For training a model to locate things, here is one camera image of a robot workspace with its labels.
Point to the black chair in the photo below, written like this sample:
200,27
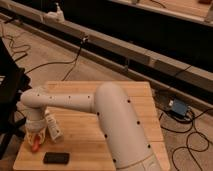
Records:
14,83

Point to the white tube with cap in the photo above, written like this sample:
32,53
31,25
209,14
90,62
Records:
53,127

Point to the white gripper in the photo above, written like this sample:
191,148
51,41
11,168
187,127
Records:
35,127

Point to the black phone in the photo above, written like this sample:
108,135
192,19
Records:
56,158

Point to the blue power box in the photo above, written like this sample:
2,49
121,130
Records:
178,107

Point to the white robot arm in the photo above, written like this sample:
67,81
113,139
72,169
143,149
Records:
124,133

